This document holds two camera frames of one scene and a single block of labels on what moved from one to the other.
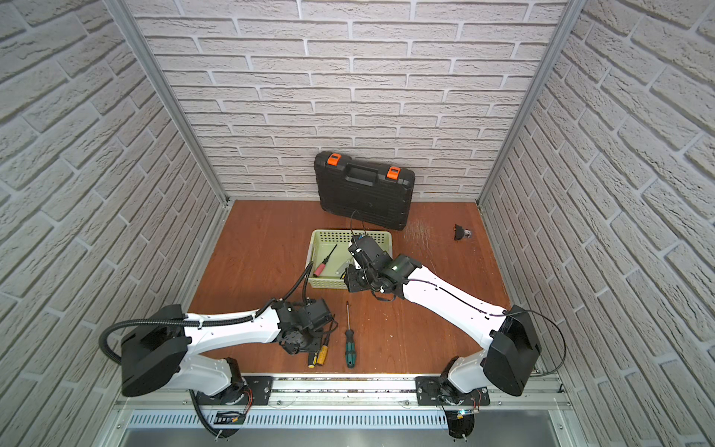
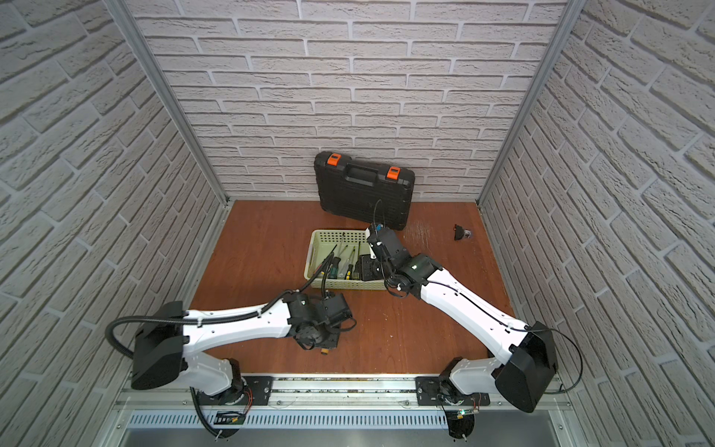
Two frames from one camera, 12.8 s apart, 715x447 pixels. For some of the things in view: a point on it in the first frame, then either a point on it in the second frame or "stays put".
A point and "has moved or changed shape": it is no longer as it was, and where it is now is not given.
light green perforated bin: (329, 254) stays put
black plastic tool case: (381, 195) stays put
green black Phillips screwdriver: (350, 345) to (334, 262)
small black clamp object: (460, 233) stays put
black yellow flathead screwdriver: (312, 359) has moved or changed shape
